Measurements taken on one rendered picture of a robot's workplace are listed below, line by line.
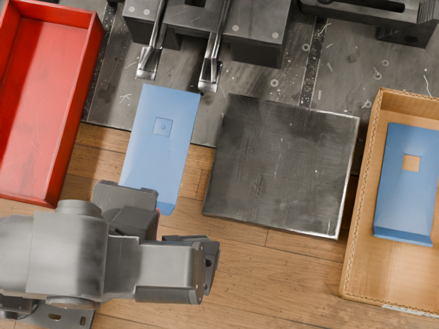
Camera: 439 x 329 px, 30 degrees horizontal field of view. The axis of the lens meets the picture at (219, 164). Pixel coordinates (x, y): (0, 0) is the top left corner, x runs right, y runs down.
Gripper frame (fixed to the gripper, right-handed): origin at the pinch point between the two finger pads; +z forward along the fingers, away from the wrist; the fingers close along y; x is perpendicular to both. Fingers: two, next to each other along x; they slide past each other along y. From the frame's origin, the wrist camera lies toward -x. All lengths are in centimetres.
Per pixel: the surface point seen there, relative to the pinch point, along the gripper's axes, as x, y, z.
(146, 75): 3.5, 12.5, 10.5
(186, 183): -3.2, -0.6, 12.2
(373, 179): -26.1, 3.9, 14.1
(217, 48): -4.4, 17.0, 12.3
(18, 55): 22.5, 10.2, 18.5
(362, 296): -26.8, -7.3, 4.2
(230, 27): -5.3, 19.4, 14.4
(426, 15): -28.3, 24.5, 18.0
